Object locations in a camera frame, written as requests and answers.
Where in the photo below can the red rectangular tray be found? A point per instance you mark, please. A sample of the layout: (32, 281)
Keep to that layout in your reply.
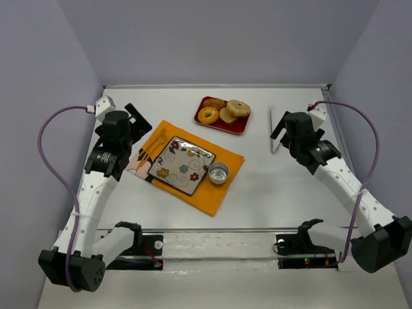
(236, 128)

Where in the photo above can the wooden spoon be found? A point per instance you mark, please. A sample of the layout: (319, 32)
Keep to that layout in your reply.
(157, 144)

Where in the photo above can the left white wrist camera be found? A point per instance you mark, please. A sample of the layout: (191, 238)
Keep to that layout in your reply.
(102, 106)

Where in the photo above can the metal serving tongs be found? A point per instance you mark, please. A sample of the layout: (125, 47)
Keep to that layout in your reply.
(275, 117)

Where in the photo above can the sliced bread roll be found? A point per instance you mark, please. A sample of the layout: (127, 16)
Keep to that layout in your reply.
(226, 117)

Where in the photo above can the pale plain bagel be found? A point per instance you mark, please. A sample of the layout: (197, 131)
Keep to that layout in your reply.
(238, 109)

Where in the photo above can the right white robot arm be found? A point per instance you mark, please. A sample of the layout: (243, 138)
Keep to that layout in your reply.
(380, 237)

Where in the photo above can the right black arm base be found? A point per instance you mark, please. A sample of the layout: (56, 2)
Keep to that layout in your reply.
(305, 254)

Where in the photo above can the wooden fork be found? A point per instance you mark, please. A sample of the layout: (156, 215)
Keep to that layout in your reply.
(158, 137)

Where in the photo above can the brown croissant bread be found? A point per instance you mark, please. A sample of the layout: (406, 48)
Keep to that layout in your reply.
(214, 103)

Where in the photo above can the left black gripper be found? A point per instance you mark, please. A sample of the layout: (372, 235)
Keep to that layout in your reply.
(137, 121)

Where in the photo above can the small metal cup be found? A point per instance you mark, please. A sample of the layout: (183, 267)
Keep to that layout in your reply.
(218, 173)

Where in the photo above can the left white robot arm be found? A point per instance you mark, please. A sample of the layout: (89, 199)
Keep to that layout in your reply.
(76, 260)

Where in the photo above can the yellow glazed bagel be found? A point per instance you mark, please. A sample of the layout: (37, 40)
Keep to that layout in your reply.
(208, 115)

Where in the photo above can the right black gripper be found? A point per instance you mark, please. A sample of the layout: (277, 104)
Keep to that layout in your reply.
(282, 132)

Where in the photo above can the square floral ceramic plate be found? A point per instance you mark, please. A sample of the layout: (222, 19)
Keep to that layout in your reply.
(182, 165)

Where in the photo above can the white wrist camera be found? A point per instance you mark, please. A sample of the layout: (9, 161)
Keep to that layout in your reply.
(102, 106)
(317, 114)

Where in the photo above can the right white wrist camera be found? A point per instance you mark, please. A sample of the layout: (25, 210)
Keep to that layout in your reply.
(317, 114)

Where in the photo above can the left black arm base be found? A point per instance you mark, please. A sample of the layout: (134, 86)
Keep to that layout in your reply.
(144, 254)

